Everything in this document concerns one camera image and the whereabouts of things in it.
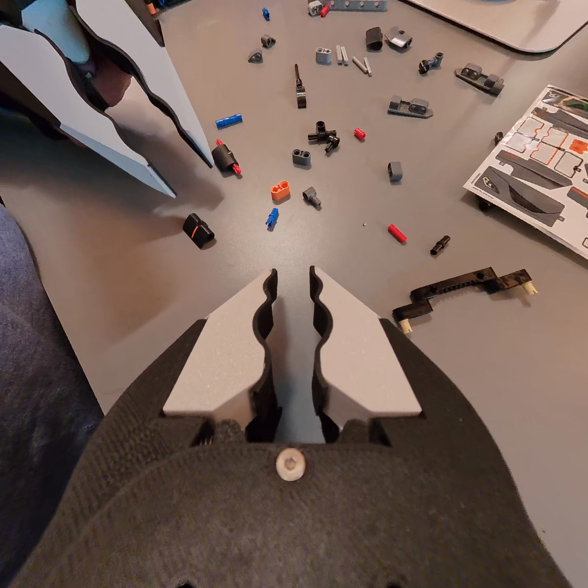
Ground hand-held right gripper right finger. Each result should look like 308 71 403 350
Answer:
309 266 423 445

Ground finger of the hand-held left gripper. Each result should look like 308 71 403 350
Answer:
22 0 215 169
0 25 177 199

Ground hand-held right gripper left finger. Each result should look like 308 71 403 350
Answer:
162 269 283 444

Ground black lego connector orange stripe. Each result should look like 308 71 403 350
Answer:
182 213 216 250

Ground black lego connector red pins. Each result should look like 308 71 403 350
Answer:
211 139 243 176

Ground black lego gear rack assembly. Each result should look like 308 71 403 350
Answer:
392 266 538 334

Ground long grey lego beam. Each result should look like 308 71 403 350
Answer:
308 0 389 17

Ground person's left hand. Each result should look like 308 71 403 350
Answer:
99 59 135 110

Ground sticker sheet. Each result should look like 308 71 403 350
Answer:
463 84 588 260

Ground white monitor stand base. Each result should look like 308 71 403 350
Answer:
404 0 588 54

